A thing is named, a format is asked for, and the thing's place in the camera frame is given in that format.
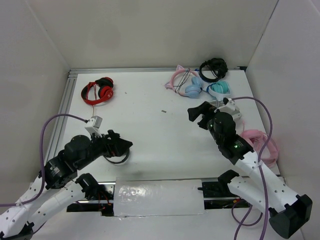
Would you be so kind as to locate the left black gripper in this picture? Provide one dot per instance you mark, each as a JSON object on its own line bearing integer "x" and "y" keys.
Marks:
{"x": 116, "y": 146}

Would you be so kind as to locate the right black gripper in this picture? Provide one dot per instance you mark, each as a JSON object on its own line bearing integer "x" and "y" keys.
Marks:
{"x": 206, "y": 109}

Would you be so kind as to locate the blue pink cat-ear headphones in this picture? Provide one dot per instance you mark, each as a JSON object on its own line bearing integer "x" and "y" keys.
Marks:
{"x": 185, "y": 82}

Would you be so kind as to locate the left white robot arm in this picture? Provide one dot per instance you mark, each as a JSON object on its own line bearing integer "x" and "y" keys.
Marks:
{"x": 58, "y": 184}

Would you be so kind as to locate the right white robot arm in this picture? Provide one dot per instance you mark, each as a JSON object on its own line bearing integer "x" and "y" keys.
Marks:
{"x": 285, "y": 210}

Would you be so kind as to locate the small black headphones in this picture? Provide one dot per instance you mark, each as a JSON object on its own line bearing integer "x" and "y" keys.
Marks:
{"x": 118, "y": 160}

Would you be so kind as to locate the teal white headphones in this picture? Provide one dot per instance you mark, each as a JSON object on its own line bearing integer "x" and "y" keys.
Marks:
{"x": 219, "y": 90}

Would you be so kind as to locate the black headphones far corner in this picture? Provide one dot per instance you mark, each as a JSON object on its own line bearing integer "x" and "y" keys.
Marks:
{"x": 218, "y": 68}

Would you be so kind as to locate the red black headphones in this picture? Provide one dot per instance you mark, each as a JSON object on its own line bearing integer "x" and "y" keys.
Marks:
{"x": 103, "y": 91}

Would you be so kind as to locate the white taped sheet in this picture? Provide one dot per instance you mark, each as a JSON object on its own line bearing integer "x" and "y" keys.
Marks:
{"x": 158, "y": 198}

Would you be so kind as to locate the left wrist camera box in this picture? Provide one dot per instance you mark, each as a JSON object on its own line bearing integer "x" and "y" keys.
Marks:
{"x": 92, "y": 126}

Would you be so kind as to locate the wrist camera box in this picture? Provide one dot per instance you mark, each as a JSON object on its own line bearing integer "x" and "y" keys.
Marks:
{"x": 92, "y": 126}
{"x": 227, "y": 106}

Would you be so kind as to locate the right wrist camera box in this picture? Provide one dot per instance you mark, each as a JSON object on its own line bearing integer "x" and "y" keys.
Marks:
{"x": 227, "y": 106}

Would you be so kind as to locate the aluminium frame rail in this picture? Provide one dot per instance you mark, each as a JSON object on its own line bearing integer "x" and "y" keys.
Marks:
{"x": 166, "y": 145}

